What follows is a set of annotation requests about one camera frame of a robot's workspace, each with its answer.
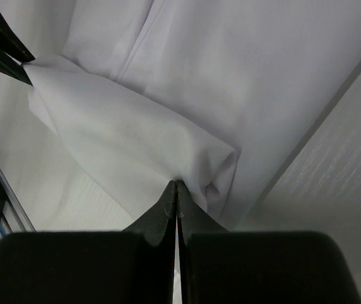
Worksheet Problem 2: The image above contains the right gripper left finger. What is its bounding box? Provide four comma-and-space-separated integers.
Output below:
0, 181, 176, 303

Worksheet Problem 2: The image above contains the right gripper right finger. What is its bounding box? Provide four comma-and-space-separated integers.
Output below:
176, 181, 361, 303

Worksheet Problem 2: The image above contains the white t shirt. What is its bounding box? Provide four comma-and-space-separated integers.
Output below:
24, 1, 361, 227

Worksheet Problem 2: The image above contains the aluminium front rail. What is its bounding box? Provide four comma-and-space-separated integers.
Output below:
0, 169, 35, 235

